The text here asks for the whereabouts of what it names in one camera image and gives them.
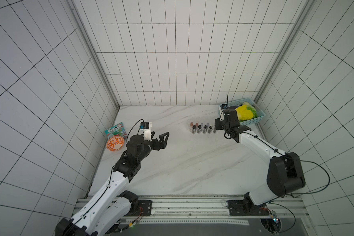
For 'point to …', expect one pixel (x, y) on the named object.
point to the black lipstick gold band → (210, 127)
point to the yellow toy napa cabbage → (243, 113)
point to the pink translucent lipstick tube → (196, 124)
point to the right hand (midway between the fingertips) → (212, 118)
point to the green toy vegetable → (249, 106)
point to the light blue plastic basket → (260, 113)
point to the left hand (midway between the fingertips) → (159, 135)
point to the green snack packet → (118, 130)
